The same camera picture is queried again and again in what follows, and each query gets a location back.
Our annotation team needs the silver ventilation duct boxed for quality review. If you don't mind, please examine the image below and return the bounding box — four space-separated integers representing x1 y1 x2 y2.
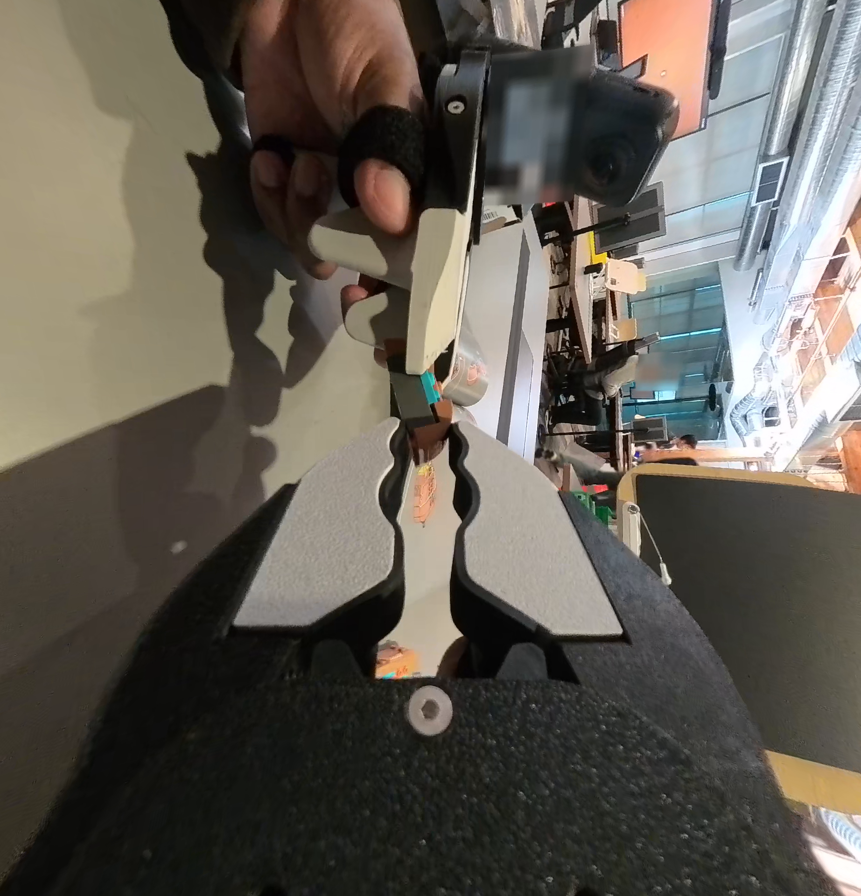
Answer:
735 0 847 274

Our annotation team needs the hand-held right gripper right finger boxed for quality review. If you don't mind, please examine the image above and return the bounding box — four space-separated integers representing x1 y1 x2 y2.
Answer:
450 420 625 674

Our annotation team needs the grey instruction booklet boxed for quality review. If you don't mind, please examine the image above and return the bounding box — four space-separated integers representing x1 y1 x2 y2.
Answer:
411 335 493 527

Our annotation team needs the round brown brick assembly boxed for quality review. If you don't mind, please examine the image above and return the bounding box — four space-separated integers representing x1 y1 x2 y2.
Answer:
388 339 454 466

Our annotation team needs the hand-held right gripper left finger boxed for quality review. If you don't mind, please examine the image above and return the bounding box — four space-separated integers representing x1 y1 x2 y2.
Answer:
232 418 409 671

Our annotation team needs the dark rolling cabinet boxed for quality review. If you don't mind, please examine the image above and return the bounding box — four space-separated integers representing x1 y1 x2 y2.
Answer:
590 183 666 254

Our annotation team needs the black desk cable flap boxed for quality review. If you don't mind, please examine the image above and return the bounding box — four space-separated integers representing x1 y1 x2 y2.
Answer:
497 227 546 459

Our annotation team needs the black panel with wooden rim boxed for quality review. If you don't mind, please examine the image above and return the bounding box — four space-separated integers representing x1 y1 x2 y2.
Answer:
616 463 861 816

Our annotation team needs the orange wall screen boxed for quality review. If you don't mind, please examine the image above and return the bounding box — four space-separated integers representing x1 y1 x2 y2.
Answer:
618 0 718 134

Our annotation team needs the person's left hand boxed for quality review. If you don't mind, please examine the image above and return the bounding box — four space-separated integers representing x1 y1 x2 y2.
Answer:
238 0 427 281

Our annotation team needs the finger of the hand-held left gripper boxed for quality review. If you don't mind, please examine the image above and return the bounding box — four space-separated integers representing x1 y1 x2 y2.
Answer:
404 206 473 375

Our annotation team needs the person's left forearm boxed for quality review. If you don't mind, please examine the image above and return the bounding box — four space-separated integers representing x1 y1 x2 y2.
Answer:
157 0 256 151

